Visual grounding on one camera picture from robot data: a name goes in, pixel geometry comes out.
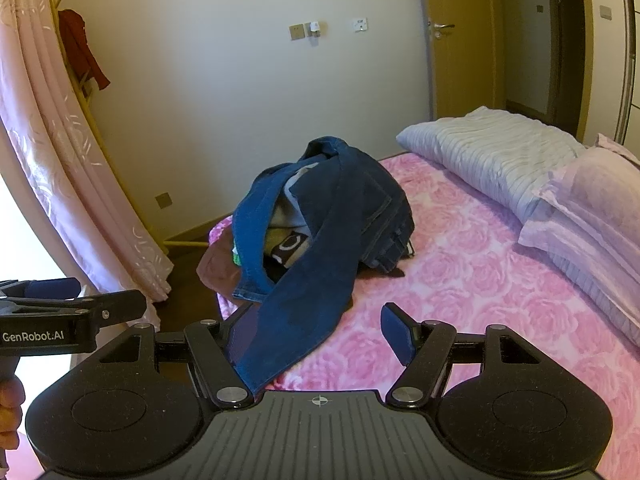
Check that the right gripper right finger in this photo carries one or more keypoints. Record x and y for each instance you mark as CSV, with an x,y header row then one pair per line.
x,y
424,349

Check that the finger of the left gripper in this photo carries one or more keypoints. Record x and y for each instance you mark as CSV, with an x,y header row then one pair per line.
x,y
57,289

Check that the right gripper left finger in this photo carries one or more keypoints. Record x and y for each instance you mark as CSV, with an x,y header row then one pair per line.
x,y
220,355

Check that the blue denim jeans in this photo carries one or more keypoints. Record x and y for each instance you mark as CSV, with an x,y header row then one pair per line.
x,y
358,216

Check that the person's left hand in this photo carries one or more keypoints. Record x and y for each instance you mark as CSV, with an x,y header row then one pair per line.
x,y
12,398

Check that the pink rose bedspread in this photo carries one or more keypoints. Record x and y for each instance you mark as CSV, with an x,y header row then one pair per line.
x,y
468,270

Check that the pink curtain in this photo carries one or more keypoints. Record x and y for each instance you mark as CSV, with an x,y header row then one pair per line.
x,y
63,163

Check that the pink pillow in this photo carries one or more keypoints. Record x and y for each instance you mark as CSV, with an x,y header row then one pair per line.
x,y
587,221

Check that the striped white quilt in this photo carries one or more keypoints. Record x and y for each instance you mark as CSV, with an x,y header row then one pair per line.
x,y
505,156

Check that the red garment on rack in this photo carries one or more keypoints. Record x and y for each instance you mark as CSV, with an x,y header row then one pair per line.
x,y
75,42

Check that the wooden door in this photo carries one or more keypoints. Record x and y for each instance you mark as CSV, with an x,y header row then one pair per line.
x,y
468,63

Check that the low wall outlet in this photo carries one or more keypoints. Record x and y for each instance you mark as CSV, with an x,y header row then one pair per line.
x,y
163,200

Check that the silver door handle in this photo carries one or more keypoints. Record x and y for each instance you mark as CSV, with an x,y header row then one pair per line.
x,y
439,30

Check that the beige wall switch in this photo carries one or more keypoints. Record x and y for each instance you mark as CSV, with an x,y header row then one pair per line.
x,y
297,32

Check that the white wall device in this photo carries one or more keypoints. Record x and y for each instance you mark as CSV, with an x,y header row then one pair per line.
x,y
313,29

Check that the white wall socket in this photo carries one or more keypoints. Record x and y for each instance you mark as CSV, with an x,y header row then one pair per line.
x,y
360,25

